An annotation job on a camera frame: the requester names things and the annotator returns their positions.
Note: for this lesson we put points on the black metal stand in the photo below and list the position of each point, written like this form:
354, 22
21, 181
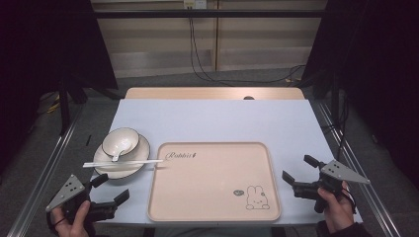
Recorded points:
64, 105

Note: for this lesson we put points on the white chopstick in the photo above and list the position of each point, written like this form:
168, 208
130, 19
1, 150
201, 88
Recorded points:
108, 165
131, 161

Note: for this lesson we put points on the aluminium rail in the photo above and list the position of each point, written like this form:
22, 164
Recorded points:
42, 174
359, 171

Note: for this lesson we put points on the white plate with dark rim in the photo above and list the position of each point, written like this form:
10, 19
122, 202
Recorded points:
138, 158

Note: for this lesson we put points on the white wall socket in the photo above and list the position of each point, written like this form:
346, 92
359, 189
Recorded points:
195, 3

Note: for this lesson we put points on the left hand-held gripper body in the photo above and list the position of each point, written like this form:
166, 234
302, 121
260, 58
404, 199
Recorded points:
66, 192

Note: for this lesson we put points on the person's right hand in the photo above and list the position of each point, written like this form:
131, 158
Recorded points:
339, 210

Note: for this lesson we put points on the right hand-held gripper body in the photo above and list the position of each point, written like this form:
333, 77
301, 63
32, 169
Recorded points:
342, 173

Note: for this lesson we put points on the light blue table mat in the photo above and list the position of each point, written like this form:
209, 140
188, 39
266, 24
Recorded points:
214, 121

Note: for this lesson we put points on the black curtain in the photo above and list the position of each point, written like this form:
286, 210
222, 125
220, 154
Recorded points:
42, 42
378, 65

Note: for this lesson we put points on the black horizontal frame bar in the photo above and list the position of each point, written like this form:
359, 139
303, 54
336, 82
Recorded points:
210, 14

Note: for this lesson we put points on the white bowl with dark rim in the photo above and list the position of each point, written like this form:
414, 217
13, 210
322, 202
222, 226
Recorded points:
126, 138

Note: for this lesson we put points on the pink tray with rabbit print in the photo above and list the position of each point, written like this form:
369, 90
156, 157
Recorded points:
214, 187

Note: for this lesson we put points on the person's left hand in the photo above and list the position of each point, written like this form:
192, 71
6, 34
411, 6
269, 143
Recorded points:
77, 227

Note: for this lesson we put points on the white ceramic spoon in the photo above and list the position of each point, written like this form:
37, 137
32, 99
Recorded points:
121, 149

